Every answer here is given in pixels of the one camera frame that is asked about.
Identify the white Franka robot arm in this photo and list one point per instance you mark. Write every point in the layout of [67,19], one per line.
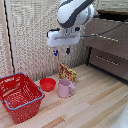
[73,12]

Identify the pink plastic mug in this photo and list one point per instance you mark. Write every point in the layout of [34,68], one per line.
[65,88]

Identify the red plastic bowl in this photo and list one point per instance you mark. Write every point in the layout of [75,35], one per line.
[48,84]

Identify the red shopping basket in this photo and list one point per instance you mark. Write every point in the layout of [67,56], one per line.
[19,96]

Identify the brown drawer cabinet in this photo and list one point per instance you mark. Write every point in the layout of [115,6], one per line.
[108,43]

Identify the white folding screen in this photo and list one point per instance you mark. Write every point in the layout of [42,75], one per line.
[36,43]

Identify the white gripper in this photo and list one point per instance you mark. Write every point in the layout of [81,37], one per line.
[63,39]

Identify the cereal snack bar box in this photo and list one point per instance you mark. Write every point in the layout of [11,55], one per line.
[67,73]

